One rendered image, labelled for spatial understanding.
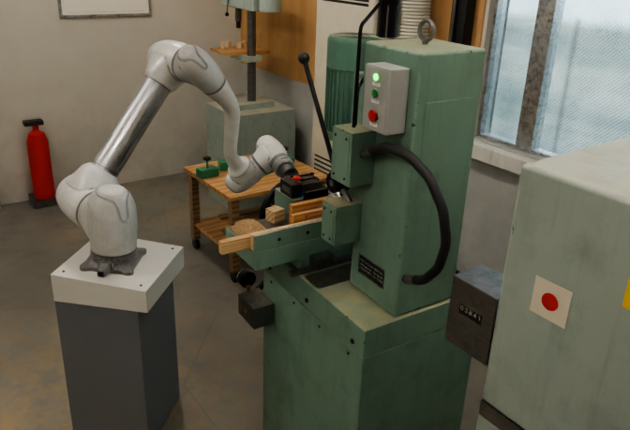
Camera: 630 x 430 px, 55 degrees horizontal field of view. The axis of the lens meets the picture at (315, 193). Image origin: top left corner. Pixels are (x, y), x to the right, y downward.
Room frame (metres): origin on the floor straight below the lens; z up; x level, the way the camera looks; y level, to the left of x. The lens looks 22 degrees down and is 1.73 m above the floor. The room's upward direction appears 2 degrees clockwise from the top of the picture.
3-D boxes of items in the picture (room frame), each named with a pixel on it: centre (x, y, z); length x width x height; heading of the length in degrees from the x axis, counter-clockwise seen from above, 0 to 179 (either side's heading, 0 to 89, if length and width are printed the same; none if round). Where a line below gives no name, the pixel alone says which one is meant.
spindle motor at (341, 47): (1.83, -0.11, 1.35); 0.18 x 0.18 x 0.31
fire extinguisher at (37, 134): (3.99, 1.91, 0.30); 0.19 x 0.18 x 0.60; 36
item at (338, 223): (1.59, -0.08, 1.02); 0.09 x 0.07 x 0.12; 123
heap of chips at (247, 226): (1.74, 0.20, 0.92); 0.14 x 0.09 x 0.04; 33
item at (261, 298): (1.81, 0.19, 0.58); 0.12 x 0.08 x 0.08; 33
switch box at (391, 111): (1.48, -0.16, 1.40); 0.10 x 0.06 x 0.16; 33
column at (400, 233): (1.59, -0.27, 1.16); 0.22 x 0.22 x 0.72; 33
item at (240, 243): (1.73, 0.04, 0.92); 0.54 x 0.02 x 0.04; 123
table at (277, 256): (1.89, 0.00, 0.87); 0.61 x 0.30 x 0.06; 123
